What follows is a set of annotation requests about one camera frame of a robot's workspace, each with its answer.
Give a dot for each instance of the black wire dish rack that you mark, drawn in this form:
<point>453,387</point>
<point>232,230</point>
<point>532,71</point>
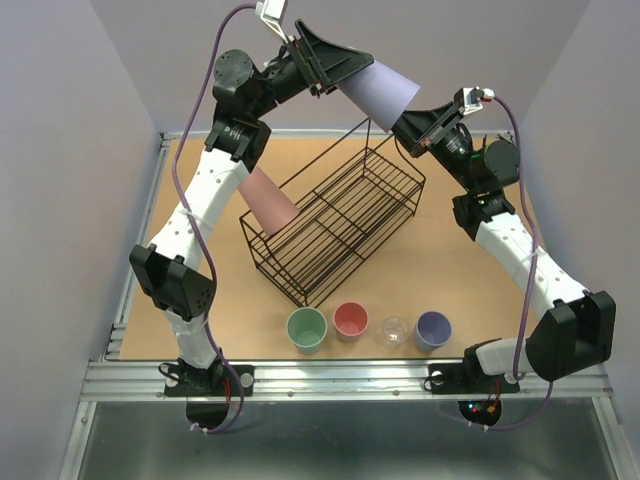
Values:
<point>352,197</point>

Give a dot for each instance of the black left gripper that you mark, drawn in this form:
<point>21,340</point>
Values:
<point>329,62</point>

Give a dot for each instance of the pink plastic cup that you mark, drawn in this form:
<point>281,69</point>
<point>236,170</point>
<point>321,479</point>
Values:
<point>271,207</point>

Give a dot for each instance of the clear plastic cup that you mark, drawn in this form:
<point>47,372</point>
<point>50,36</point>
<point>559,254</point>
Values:
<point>395,331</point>

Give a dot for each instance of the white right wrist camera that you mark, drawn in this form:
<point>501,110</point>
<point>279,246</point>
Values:
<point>470,100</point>

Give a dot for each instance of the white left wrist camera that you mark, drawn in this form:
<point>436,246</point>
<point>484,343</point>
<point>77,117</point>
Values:
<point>272,14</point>

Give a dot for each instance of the red plastic cup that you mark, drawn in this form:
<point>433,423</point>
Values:
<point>350,320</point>

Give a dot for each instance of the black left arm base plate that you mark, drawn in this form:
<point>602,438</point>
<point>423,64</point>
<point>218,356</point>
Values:
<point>183,380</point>

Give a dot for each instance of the aluminium table frame rail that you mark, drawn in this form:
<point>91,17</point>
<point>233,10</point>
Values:
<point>354,410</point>

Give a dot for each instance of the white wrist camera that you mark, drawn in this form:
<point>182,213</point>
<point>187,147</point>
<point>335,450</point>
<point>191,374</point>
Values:
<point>272,14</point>
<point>470,100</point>

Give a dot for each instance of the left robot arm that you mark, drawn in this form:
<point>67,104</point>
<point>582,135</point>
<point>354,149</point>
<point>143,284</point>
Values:
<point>167,269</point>

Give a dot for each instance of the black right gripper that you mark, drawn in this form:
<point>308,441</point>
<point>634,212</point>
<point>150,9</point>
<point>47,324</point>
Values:
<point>421,130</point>

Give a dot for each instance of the light purple plastic cup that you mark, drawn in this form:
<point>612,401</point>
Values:
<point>381,93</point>

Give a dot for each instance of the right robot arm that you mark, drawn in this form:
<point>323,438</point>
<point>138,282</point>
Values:
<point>564,327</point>

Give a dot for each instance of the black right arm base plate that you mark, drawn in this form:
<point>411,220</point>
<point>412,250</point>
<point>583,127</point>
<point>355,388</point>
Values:
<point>454,378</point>

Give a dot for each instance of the dark purple plastic cup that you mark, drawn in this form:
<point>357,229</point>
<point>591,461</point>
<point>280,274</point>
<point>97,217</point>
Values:
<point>432,330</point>

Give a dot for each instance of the green plastic cup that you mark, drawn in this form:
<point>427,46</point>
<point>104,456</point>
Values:
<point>306,329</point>

